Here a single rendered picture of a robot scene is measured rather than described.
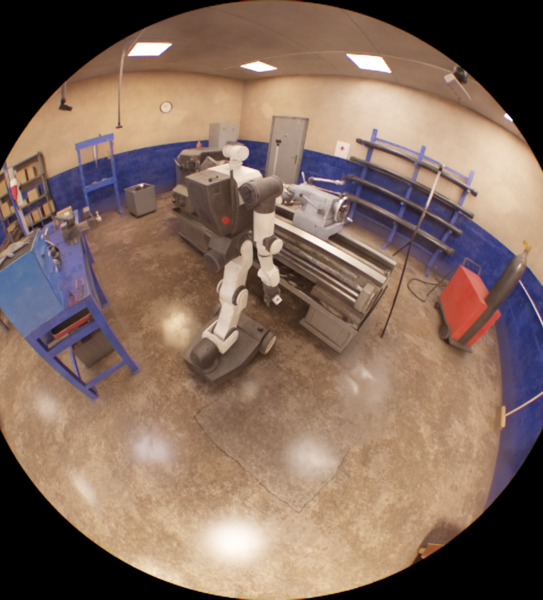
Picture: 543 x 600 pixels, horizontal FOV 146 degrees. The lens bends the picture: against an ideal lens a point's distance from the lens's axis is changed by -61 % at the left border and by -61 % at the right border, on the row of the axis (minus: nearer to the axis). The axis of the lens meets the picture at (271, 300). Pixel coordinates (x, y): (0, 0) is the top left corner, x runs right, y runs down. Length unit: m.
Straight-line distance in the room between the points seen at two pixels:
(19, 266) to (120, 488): 1.47
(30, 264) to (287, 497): 1.95
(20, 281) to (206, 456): 1.50
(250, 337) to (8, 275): 1.69
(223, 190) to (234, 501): 1.72
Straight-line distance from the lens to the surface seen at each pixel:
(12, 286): 1.30
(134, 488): 1.75
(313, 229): 1.75
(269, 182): 0.84
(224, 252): 1.06
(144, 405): 1.78
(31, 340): 1.49
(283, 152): 5.88
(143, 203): 4.58
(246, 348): 1.65
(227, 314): 1.47
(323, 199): 1.74
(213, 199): 0.88
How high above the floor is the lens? 1.56
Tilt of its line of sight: 44 degrees down
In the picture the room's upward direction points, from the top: 10 degrees clockwise
